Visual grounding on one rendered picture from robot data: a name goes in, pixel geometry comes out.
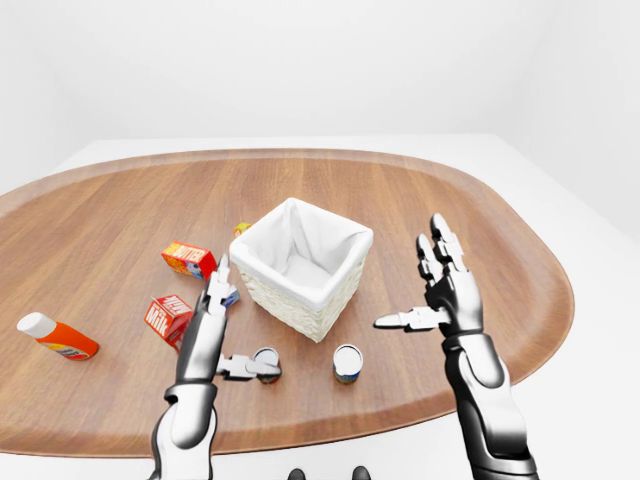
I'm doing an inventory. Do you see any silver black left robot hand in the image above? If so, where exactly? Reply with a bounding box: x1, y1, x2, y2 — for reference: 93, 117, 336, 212
174, 253, 282, 388

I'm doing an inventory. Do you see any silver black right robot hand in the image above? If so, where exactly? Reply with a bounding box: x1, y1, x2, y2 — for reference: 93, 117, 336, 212
373, 213, 485, 344

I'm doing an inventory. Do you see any white woven basket with liner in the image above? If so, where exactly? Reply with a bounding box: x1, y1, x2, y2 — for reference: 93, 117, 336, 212
228, 196, 376, 345

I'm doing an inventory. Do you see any red white milk carton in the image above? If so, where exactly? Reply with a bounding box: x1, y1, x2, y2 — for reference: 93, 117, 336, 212
143, 294, 196, 352

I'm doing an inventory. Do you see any tin with red label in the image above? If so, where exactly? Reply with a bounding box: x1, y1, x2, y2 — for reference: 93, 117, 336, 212
252, 346, 283, 386

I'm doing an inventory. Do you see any red orange butter box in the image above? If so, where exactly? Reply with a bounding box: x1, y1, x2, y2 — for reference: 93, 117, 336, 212
160, 240, 219, 282

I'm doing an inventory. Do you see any tin with yellow blue label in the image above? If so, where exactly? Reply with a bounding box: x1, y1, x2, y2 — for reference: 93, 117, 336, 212
332, 343, 365, 386

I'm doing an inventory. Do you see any orange bottle with white cap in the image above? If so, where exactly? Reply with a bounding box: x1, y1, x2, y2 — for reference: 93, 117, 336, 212
15, 311, 101, 362

